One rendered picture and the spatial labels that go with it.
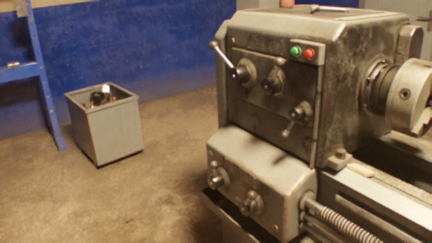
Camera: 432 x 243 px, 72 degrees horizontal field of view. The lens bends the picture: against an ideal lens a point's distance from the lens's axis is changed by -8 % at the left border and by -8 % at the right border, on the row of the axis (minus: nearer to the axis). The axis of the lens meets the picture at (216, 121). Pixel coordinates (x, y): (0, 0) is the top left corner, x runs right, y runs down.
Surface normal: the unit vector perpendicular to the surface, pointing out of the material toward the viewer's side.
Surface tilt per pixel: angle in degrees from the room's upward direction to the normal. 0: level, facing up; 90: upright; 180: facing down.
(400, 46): 90
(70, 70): 90
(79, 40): 90
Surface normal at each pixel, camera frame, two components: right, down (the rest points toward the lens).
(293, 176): -0.48, -0.63
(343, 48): 0.56, 0.32
